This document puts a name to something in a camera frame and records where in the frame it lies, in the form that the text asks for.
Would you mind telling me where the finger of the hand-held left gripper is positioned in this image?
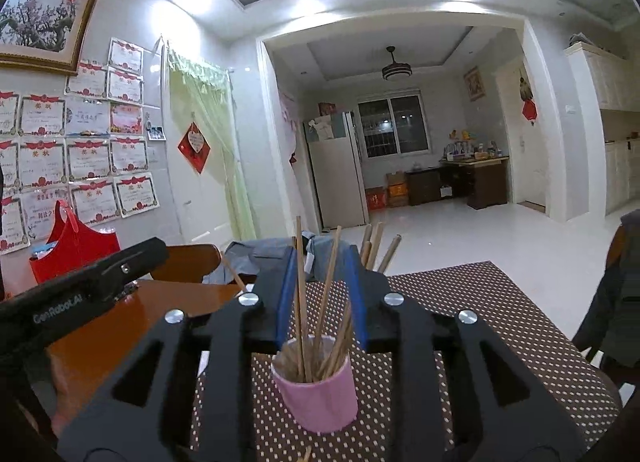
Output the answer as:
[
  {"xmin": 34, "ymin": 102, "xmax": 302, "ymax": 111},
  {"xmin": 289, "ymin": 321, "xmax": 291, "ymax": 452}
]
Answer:
[{"xmin": 75, "ymin": 237, "xmax": 170, "ymax": 295}]

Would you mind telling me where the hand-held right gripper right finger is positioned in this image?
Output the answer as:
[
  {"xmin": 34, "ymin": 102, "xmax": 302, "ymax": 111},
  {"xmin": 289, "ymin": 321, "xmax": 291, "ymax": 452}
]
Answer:
[{"xmin": 346, "ymin": 245, "xmax": 590, "ymax": 462}]

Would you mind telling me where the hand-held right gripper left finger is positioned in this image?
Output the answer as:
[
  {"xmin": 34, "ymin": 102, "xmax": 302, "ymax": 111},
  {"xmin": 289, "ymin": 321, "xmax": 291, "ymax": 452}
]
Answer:
[{"xmin": 56, "ymin": 245, "xmax": 298, "ymax": 462}]

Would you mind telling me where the bunch of chopsticks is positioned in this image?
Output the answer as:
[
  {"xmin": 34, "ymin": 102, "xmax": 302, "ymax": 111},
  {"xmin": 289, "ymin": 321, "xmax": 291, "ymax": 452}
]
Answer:
[{"xmin": 220, "ymin": 222, "xmax": 403, "ymax": 384}]

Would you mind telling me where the pink paper cup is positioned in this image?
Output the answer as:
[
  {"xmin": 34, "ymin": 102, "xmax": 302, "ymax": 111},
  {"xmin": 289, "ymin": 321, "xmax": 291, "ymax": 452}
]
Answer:
[{"xmin": 271, "ymin": 335, "xmax": 359, "ymax": 434}]

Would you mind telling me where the red bag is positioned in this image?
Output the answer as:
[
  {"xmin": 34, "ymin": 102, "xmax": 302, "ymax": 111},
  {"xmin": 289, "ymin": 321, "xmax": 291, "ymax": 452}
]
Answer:
[{"xmin": 29, "ymin": 199, "xmax": 122, "ymax": 285}]

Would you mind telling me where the grey jacket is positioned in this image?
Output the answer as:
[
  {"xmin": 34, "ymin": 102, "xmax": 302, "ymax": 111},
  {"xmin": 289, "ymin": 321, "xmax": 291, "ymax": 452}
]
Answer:
[{"xmin": 207, "ymin": 237, "xmax": 351, "ymax": 285}]

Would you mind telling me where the brown dotted placemat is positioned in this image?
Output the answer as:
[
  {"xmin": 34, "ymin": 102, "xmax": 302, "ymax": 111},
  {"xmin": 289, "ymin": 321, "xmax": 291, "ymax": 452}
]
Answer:
[{"xmin": 192, "ymin": 261, "xmax": 623, "ymax": 462}]

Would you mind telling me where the white refrigerator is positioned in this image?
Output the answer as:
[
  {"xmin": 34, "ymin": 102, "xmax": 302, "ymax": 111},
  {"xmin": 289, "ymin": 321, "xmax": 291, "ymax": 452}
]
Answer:
[{"xmin": 304, "ymin": 111, "xmax": 371, "ymax": 230}]

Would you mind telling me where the dark low cabinet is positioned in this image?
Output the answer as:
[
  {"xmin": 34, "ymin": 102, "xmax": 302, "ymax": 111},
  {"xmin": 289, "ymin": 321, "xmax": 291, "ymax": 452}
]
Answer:
[{"xmin": 405, "ymin": 169, "xmax": 442, "ymax": 206}]

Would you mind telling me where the green sheer curtain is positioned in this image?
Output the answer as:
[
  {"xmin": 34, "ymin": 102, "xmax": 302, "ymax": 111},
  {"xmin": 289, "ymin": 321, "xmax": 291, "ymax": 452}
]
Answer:
[{"xmin": 165, "ymin": 45, "xmax": 258, "ymax": 243}]

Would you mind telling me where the dark wooden desk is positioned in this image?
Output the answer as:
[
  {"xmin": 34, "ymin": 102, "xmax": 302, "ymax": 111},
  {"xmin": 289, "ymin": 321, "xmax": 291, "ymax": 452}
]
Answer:
[{"xmin": 440, "ymin": 156, "xmax": 511, "ymax": 209}]

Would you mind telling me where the white plastic bag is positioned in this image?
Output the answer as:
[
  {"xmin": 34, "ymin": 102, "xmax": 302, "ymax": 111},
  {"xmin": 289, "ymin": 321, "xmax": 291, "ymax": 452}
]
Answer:
[{"xmin": 307, "ymin": 117, "xmax": 335, "ymax": 140}]

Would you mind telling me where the barred window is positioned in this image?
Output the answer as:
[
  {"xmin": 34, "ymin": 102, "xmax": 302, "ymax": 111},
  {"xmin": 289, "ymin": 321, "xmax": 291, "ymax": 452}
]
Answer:
[{"xmin": 357, "ymin": 96, "xmax": 431, "ymax": 159}]

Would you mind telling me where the clutter of small desk items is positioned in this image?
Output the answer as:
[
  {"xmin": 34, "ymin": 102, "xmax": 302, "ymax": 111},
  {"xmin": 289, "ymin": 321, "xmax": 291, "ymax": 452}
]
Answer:
[{"xmin": 445, "ymin": 129, "xmax": 503, "ymax": 162}]

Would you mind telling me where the white door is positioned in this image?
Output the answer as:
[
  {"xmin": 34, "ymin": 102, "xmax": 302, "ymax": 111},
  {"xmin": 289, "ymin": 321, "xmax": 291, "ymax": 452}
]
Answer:
[{"xmin": 500, "ymin": 60, "xmax": 548, "ymax": 208}]

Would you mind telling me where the ceiling fan lamp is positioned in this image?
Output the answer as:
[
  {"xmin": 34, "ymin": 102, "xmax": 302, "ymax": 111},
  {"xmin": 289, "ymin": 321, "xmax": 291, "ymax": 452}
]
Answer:
[{"xmin": 381, "ymin": 46, "xmax": 412, "ymax": 82}]

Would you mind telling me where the dark jacket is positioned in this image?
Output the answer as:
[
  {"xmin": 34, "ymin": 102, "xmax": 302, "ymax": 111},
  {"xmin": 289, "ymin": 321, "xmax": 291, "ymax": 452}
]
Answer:
[{"xmin": 575, "ymin": 209, "xmax": 640, "ymax": 368}]

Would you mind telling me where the framed blossom painting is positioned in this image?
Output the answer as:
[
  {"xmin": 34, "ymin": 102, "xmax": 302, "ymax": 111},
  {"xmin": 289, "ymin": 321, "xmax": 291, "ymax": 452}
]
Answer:
[{"xmin": 0, "ymin": 0, "xmax": 101, "ymax": 77}]

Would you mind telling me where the red door hanging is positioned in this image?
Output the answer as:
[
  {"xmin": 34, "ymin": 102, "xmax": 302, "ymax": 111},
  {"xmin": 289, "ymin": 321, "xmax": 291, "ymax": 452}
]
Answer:
[{"xmin": 519, "ymin": 67, "xmax": 539, "ymax": 126}]

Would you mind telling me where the white tall cabinet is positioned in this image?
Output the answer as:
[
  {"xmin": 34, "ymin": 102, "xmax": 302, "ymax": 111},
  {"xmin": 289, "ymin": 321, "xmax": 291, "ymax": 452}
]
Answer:
[{"xmin": 565, "ymin": 42, "xmax": 640, "ymax": 215}]

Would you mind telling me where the wall of framed certificates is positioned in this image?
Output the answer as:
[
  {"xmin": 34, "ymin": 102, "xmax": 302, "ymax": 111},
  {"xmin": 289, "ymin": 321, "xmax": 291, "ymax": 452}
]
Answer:
[{"xmin": 0, "ymin": 37, "xmax": 161, "ymax": 255}]

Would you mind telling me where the small framed wall picture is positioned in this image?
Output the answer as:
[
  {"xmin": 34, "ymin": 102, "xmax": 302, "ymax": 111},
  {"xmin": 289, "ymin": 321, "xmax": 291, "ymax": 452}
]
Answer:
[{"xmin": 462, "ymin": 66, "xmax": 485, "ymax": 102}]

